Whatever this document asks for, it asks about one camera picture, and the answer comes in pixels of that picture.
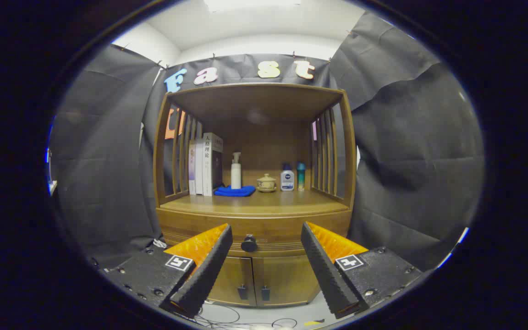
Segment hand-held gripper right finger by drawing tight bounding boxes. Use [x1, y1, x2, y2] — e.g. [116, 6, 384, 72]
[301, 222, 424, 320]

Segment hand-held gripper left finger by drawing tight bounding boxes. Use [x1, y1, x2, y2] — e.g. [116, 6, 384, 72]
[103, 223, 233, 319]

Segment wooden drawer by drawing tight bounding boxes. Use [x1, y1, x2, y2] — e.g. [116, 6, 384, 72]
[158, 212, 352, 258]

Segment wooden cabinet door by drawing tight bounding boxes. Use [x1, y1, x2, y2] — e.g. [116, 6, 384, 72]
[253, 257, 319, 307]
[207, 256, 256, 307]

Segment wooden countertop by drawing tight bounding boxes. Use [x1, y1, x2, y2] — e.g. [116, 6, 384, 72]
[160, 189, 349, 217]

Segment wooden cabinet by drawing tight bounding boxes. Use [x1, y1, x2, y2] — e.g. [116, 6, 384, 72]
[153, 82, 357, 308]

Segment blue folded cloth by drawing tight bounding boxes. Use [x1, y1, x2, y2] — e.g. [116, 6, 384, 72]
[214, 185, 256, 197]

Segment white lotion bottle blue cap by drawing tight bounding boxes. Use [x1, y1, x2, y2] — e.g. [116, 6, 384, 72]
[280, 163, 295, 192]

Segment white pump bottle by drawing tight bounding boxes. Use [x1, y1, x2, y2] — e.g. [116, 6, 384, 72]
[231, 152, 242, 189]

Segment thick white book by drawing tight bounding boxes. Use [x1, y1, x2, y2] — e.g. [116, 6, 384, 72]
[202, 132, 224, 197]

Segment thin white book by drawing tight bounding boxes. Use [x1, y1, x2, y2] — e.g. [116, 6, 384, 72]
[195, 138, 204, 195]

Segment lilac book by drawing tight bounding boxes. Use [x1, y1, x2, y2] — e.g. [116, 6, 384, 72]
[188, 139, 197, 195]

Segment cream lidded teacup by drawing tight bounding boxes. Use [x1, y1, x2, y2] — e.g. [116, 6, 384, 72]
[257, 173, 277, 193]

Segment black floor cables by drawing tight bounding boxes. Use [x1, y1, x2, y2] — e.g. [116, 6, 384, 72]
[172, 302, 299, 330]

